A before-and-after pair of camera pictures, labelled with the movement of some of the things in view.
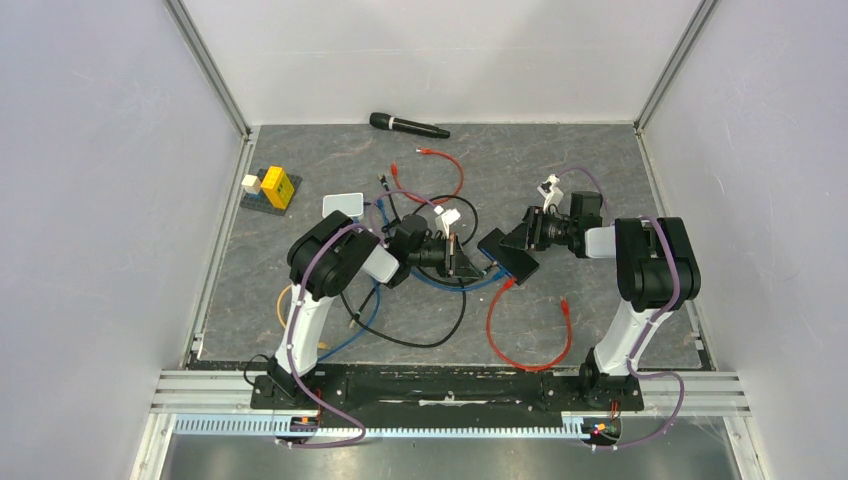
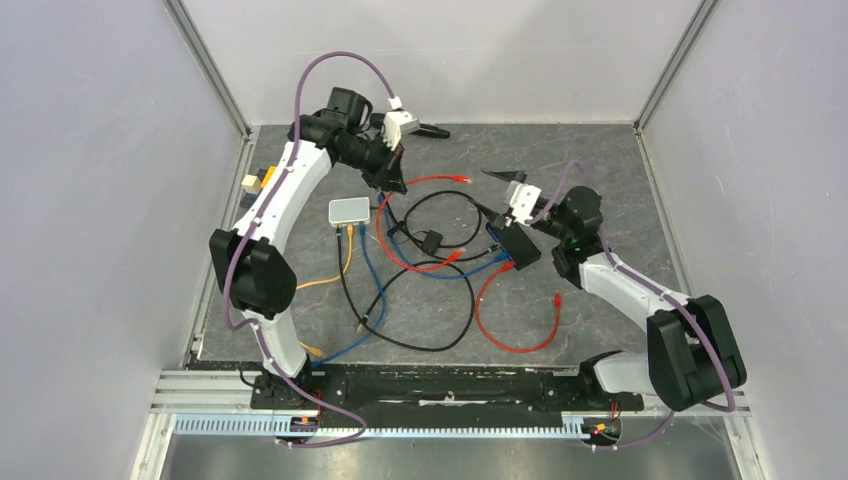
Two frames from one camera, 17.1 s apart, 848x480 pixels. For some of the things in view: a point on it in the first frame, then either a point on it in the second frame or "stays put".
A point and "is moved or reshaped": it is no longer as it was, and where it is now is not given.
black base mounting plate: (440, 392) stays put
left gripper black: (463, 265) to (388, 175)
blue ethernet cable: (431, 285) is moved or reshaped
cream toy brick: (252, 184) stays put
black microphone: (382, 121) stays put
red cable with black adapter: (489, 332) to (478, 303)
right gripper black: (529, 233) to (496, 219)
